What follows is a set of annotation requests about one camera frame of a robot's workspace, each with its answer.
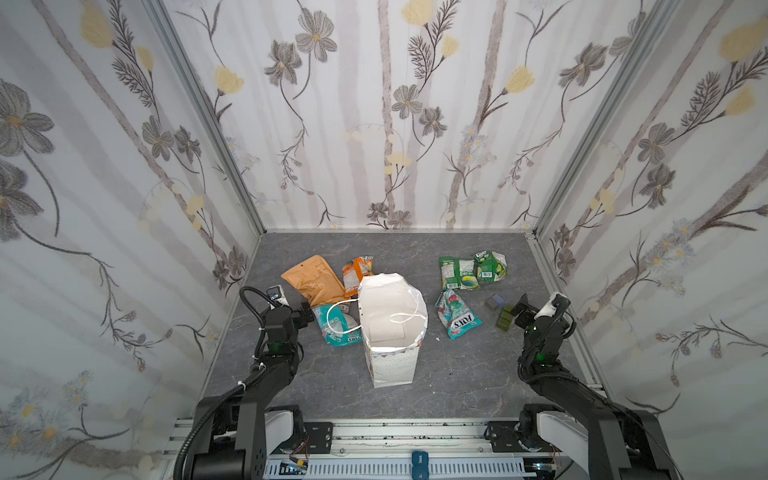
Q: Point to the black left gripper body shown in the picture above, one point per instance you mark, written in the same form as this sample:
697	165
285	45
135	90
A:
303	314

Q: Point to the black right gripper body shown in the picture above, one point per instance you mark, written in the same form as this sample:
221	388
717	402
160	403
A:
527	312

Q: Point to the brown snack packet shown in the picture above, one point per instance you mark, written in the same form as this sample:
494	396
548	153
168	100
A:
315	281

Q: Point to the green yellow snack packet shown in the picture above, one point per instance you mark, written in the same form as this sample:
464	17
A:
490	266

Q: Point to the teal snack packet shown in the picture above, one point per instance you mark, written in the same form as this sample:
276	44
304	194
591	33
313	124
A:
455	315
337	324

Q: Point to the orange snack packet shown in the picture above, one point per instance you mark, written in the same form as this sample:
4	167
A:
353	273

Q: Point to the cartoon animal paper bag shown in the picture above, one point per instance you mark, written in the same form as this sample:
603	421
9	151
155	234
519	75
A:
394	318

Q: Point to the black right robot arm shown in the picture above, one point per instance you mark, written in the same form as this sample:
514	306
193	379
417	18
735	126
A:
621	443

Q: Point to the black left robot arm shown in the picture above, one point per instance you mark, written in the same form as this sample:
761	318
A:
228	438

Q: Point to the green block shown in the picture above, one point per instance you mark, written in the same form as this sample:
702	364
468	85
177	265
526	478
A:
506	318

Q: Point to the grey blue block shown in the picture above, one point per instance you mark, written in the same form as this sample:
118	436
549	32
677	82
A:
495	302

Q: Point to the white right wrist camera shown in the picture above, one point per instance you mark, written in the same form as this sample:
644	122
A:
556	306

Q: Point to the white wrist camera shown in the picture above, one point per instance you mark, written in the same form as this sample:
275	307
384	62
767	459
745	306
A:
277	296
556	306

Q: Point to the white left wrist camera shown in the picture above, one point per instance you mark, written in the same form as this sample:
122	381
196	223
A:
277	296

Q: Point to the aluminium rail base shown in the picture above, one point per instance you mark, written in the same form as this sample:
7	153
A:
457	448

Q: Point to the blue clip on rail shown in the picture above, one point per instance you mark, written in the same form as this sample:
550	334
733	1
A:
420	465

